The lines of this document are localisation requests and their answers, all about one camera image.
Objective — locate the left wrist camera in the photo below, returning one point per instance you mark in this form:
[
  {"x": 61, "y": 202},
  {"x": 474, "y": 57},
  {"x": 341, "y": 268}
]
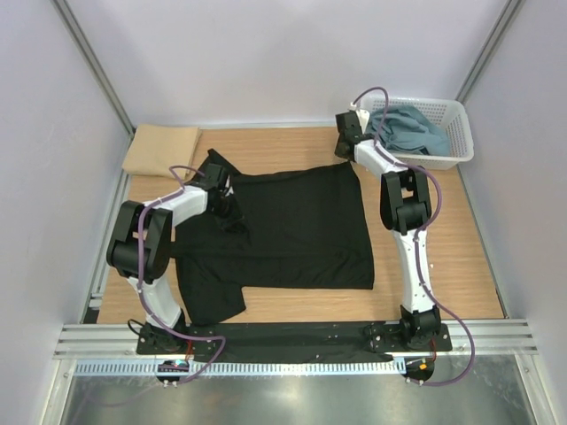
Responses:
[{"x": 213, "y": 177}]

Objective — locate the white slotted cable duct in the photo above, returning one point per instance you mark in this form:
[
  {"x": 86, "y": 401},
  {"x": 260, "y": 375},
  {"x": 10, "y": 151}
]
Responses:
[{"x": 175, "y": 367}]

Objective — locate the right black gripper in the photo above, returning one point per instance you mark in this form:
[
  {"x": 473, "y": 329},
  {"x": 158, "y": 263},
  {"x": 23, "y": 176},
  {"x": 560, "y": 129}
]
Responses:
[{"x": 337, "y": 150}]

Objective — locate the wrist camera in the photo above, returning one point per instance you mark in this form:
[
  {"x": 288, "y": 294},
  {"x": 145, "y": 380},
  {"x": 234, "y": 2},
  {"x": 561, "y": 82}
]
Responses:
[
  {"x": 213, "y": 177},
  {"x": 353, "y": 125}
]

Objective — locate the aluminium frame rail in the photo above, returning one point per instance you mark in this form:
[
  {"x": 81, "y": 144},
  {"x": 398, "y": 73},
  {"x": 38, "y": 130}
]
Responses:
[{"x": 116, "y": 341}]

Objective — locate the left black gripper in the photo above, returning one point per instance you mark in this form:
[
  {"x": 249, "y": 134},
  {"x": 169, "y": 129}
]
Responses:
[{"x": 235, "y": 223}]

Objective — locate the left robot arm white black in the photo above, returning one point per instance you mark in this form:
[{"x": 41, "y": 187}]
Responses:
[{"x": 141, "y": 244}]

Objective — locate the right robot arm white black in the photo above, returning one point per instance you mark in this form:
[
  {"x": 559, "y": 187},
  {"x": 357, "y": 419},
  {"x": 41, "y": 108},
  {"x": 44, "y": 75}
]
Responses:
[{"x": 405, "y": 210}]

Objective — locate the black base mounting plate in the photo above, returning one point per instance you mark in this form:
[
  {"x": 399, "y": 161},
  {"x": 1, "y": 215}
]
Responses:
[{"x": 291, "y": 343}]

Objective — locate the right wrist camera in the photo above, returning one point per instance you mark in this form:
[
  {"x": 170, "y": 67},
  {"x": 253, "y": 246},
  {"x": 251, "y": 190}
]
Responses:
[{"x": 353, "y": 125}]

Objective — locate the black t shirt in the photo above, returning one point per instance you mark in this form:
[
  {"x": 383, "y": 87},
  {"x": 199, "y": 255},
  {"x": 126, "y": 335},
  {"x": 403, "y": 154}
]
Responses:
[{"x": 299, "y": 230}]

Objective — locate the blue t shirt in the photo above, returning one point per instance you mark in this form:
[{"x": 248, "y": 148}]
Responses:
[{"x": 405, "y": 129}]

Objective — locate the folded beige t shirt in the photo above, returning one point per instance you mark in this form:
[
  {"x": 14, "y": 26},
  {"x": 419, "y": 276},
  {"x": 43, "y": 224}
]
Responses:
[{"x": 156, "y": 148}]

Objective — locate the white plastic basket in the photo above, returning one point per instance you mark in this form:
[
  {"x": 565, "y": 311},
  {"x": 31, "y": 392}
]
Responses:
[{"x": 446, "y": 114}]

